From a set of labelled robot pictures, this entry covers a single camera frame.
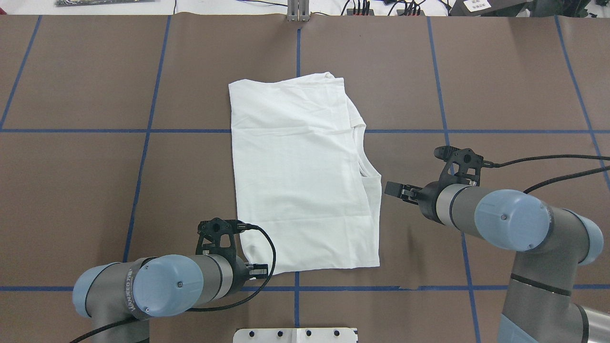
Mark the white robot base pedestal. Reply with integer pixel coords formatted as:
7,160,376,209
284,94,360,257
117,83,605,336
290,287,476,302
233,327,359,343

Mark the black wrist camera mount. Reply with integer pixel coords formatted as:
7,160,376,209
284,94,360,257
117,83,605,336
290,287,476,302
434,145,494,189

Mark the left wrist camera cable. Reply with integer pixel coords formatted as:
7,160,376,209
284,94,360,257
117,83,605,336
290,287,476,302
69,224,277,343

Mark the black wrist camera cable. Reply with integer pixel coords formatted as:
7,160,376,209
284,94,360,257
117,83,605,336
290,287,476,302
481,154,610,195

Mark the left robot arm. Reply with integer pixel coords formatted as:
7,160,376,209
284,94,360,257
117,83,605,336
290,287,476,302
72,254,275,343

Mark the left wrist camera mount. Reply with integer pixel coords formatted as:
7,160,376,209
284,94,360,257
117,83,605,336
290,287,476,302
195,218,255,260

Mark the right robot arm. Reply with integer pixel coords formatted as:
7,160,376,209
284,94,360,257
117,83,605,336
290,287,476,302
384,182,610,343

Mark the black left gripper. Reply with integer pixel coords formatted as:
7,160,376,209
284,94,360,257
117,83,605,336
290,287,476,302
224,255,269,293

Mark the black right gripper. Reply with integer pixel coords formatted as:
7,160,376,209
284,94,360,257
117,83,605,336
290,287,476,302
384,182,442,223

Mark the white long-sleeve printed shirt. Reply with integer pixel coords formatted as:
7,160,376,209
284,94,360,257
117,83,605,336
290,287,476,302
228,72,382,274

